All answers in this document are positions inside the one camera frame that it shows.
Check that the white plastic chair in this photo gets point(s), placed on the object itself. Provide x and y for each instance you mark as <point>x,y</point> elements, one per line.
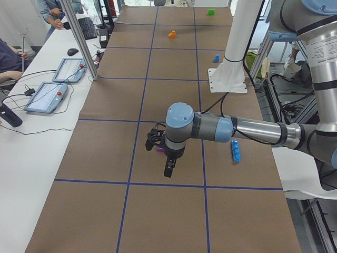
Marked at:
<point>299,175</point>

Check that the near blue teach pendant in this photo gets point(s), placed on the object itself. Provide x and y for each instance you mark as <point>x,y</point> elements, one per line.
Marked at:
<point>47,97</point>

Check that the blue teach pendant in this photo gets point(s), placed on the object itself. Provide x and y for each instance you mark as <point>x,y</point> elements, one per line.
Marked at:
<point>47,97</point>
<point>70,70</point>

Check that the brown paper table mat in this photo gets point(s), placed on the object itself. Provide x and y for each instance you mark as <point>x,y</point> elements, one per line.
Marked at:
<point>110,194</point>

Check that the long blue toy block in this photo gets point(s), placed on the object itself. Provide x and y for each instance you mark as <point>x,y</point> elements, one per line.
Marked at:
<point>235,148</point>

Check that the orange trapezoid block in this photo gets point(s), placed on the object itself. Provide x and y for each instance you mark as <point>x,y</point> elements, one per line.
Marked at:
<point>172,34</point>

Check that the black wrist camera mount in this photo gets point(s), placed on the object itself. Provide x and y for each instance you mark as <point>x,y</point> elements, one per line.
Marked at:
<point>155,138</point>

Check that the black remote handset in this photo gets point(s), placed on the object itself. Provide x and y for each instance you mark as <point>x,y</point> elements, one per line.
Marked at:
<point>10,117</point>

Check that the aluminium frame post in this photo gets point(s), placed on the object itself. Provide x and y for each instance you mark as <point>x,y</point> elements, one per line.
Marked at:
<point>79,37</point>

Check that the standing person in grey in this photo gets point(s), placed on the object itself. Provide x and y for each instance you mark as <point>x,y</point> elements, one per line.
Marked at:
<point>52,13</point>

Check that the purple trapezoid block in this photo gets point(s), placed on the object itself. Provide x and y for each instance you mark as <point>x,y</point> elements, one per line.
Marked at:
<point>159,149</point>

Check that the white camera mast with base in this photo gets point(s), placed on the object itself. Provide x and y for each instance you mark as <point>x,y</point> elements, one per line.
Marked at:
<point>229,75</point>

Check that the far blue teach pendant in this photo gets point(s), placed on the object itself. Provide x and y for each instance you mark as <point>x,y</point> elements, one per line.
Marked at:
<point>70,70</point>

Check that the black keyboard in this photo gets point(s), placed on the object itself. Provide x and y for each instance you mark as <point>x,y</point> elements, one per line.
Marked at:
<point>88,28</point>

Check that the seated person in dark shirt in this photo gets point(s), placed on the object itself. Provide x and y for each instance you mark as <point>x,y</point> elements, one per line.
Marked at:
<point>13,62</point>

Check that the green toy block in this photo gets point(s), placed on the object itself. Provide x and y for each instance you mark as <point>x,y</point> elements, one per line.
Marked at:
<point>211,12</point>

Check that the black computer mouse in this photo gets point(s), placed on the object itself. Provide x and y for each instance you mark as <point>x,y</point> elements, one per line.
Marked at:
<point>72,51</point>

